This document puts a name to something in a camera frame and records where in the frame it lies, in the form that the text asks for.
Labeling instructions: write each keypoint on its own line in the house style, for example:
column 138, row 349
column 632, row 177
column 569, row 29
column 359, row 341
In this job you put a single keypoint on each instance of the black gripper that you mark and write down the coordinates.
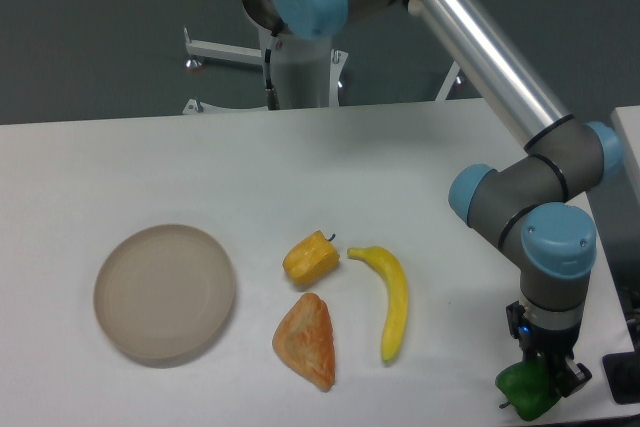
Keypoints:
column 566, row 375

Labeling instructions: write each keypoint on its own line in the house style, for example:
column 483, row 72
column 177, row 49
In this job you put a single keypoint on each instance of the green toy bell pepper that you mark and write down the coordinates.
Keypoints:
column 527, row 387

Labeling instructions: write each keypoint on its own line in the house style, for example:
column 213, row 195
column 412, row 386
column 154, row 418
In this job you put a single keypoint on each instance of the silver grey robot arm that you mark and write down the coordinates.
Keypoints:
column 524, row 211

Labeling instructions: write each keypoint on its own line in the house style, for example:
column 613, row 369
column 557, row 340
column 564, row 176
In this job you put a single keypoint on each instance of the yellow toy bell pepper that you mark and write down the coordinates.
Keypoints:
column 310, row 259

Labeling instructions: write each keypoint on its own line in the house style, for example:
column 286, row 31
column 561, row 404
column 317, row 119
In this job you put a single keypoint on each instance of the black device at edge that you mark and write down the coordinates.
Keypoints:
column 622, row 373

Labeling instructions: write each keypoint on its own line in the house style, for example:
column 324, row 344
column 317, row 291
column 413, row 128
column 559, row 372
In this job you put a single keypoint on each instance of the yellow toy banana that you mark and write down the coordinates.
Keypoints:
column 390, row 270

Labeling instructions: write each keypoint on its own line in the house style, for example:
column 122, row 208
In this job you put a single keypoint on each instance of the orange toy bread slice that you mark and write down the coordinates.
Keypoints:
column 304, row 341

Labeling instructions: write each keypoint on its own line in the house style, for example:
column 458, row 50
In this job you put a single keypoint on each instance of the white side table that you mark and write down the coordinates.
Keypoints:
column 626, row 121

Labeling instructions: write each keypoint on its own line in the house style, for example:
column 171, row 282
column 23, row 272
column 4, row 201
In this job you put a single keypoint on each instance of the beige round plate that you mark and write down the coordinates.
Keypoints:
column 165, row 294

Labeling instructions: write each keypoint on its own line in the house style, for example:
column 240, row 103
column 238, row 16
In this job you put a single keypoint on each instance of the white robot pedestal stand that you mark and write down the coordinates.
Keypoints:
column 387, row 57

